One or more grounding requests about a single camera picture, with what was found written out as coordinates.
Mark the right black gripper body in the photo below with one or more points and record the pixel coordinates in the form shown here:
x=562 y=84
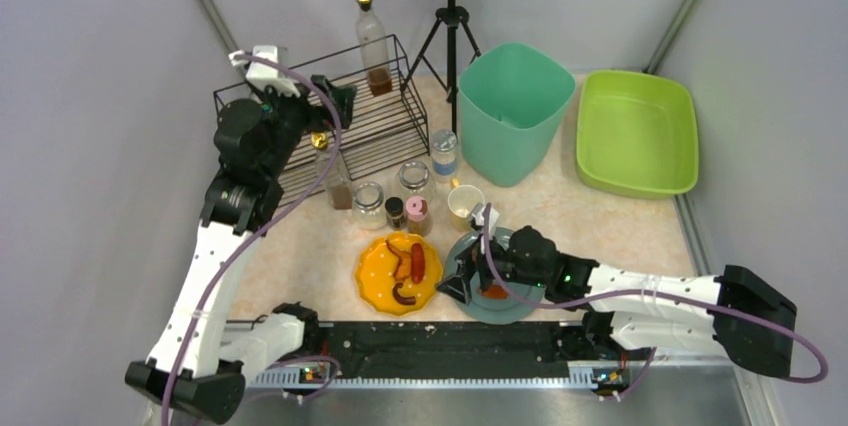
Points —
x=478 y=264

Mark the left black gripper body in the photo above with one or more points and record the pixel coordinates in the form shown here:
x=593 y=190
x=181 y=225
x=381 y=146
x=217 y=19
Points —
x=317 y=100

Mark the oil bottle gold cap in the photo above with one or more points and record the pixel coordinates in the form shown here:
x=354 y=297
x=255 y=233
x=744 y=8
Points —
x=373 y=49
x=336 y=182

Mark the large clear glass jar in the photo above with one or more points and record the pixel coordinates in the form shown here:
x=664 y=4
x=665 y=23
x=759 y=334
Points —
x=414 y=179

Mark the blue label jar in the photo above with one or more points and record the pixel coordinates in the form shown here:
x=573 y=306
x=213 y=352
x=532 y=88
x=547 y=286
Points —
x=444 y=154

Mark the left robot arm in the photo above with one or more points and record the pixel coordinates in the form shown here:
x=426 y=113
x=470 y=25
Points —
x=225 y=244

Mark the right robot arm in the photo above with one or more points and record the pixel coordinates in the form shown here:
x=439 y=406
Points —
x=736 y=314

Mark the orange fried piece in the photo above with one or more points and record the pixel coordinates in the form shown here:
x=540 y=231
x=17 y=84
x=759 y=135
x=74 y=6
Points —
x=493 y=292

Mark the grey-blue plate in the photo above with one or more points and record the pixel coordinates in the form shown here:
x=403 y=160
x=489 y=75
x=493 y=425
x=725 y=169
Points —
x=487 y=310

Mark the red sausage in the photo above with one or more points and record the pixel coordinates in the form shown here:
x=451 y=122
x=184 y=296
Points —
x=418 y=263

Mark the pink lid spice jar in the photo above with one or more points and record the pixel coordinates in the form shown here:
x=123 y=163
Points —
x=419 y=220

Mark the cream yellow mug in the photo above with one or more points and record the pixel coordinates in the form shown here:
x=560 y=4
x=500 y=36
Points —
x=461 y=201

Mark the yellow scalloped plate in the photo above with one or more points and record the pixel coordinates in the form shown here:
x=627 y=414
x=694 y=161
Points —
x=374 y=275

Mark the black lid spice jar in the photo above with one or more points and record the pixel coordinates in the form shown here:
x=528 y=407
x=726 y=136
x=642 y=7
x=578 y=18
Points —
x=395 y=213

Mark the black tripod stand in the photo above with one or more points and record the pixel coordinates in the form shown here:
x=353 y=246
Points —
x=454 y=18

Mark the teal plastic bin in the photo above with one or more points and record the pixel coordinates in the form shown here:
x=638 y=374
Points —
x=511 y=101

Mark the green plastic tub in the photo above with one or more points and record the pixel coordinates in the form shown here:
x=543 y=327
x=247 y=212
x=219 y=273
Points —
x=636 y=135

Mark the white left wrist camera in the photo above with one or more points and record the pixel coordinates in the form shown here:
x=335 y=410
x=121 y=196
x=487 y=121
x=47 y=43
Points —
x=262 y=76

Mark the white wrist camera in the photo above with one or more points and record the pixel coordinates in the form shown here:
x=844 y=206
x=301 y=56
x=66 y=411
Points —
x=483 y=217
x=262 y=76

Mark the black wire rack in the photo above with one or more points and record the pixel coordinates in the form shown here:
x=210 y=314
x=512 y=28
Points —
x=386 y=130

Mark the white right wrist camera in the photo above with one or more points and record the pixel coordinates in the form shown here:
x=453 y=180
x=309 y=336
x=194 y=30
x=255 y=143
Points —
x=483 y=217

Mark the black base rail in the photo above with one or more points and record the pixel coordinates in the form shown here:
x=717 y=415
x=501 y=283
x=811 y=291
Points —
x=351 y=354

